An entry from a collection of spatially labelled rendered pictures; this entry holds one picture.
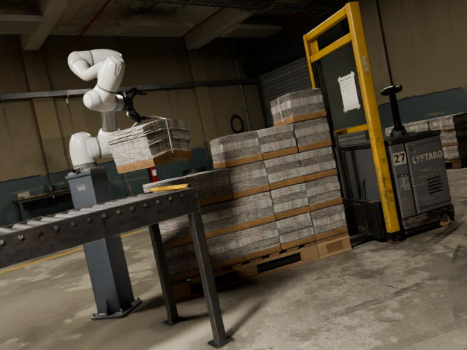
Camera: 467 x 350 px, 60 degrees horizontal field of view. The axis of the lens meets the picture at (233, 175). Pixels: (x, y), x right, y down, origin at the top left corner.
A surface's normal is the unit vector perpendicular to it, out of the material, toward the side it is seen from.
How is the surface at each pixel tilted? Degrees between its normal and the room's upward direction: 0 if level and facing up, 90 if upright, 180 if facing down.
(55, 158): 90
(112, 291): 90
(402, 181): 90
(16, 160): 90
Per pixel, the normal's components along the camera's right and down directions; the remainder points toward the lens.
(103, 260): -0.28, 0.11
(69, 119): 0.59, -0.07
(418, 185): 0.29, -0.01
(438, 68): -0.78, 0.19
